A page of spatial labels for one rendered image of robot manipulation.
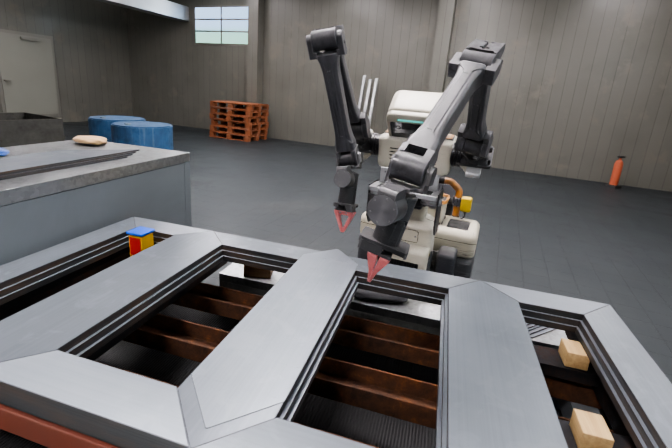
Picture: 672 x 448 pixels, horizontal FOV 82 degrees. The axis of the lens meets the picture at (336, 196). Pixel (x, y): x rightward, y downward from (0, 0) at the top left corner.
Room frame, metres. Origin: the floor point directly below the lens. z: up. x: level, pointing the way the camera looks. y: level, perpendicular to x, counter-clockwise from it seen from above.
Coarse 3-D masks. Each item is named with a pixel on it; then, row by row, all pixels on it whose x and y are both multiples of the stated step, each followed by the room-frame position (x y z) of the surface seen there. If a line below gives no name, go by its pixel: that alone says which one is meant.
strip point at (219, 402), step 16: (208, 384) 0.55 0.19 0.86; (224, 384) 0.55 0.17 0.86; (208, 400) 0.52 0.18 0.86; (224, 400) 0.52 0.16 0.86; (240, 400) 0.52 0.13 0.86; (256, 400) 0.52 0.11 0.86; (272, 400) 0.53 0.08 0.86; (208, 416) 0.49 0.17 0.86; (224, 416) 0.49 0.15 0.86; (240, 416) 0.49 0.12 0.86
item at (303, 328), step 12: (252, 312) 0.78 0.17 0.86; (264, 312) 0.78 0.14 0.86; (276, 312) 0.79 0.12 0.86; (240, 324) 0.73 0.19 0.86; (252, 324) 0.73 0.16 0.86; (264, 324) 0.74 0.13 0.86; (276, 324) 0.74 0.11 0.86; (288, 324) 0.74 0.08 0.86; (300, 324) 0.75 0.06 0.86; (312, 324) 0.75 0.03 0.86; (324, 324) 0.75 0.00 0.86; (288, 336) 0.70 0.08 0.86; (300, 336) 0.70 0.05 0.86; (312, 336) 0.71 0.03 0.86
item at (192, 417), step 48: (0, 288) 0.82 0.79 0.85; (384, 288) 1.00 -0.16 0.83; (432, 288) 0.98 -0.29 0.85; (96, 336) 0.68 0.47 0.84; (0, 384) 0.53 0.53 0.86; (192, 384) 0.55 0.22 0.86; (624, 384) 0.64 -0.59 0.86; (96, 432) 0.48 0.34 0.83; (144, 432) 0.45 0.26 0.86; (192, 432) 0.46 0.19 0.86
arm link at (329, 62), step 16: (336, 32) 1.17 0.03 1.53; (320, 64) 1.20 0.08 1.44; (336, 64) 1.19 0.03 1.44; (336, 80) 1.20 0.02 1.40; (336, 96) 1.21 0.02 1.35; (336, 112) 1.23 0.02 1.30; (336, 128) 1.24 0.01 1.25; (336, 144) 1.26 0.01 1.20; (352, 144) 1.25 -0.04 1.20; (352, 160) 1.26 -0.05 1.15
